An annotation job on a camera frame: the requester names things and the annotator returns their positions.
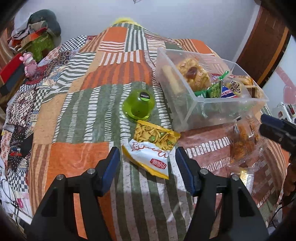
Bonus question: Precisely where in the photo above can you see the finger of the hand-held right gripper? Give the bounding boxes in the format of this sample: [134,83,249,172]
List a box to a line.
[259,113,296,154]

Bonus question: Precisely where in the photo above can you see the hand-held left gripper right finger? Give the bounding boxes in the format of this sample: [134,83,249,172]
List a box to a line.
[175,146,270,241]

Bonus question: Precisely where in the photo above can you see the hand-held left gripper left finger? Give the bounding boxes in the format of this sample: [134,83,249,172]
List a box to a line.
[30,146,121,241]

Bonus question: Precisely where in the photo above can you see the orange cracker clear packet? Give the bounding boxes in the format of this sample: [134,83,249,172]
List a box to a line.
[232,116,263,164]

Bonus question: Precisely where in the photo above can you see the yellow white snack packet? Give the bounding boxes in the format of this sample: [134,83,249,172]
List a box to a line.
[122,120,181,180]

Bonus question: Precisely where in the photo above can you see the clear plastic container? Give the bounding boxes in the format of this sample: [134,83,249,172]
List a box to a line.
[155,47,270,132]

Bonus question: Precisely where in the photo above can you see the blue snack packet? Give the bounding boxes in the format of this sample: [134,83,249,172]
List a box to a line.
[221,86,238,98]

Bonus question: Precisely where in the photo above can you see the round pastry clear bag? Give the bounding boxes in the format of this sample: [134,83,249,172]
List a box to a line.
[177,58,212,91]

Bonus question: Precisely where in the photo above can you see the person's right hand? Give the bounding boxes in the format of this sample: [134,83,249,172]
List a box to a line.
[283,162,296,197]

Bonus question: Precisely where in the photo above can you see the white heart-patterned sliding door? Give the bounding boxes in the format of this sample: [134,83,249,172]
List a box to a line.
[262,35,296,116]

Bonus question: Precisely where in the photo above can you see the gold snack packet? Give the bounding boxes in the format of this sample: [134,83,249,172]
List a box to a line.
[238,168,255,194]

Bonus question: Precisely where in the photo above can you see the brown wooden door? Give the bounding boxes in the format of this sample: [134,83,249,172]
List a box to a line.
[236,6,291,87]

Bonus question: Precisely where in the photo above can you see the patchwork blanket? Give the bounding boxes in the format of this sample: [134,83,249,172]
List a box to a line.
[0,22,292,241]

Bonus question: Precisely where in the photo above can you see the dark grey box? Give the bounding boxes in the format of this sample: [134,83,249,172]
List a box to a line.
[0,78,26,96]

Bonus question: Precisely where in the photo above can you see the pink bunny toy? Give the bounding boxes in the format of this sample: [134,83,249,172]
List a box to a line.
[20,52,38,78]

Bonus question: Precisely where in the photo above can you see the green cardboard box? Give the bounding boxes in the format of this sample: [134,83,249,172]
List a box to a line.
[25,32,55,61]

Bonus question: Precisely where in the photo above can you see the red box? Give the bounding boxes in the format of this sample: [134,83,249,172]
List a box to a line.
[0,58,25,84]

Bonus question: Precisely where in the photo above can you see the yellow cushion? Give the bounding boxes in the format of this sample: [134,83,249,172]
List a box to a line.
[110,16,139,26]

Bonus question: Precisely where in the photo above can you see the orange cardboard box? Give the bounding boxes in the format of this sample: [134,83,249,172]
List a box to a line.
[21,27,48,45]

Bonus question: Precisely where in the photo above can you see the pile of papers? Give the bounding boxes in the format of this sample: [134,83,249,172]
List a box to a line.
[8,24,35,47]

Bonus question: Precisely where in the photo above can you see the pile of clothes and bags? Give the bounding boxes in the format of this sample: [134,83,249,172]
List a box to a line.
[28,9,62,36]

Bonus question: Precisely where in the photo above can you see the black floor cables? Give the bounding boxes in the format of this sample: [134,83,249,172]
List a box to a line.
[0,178,21,223]

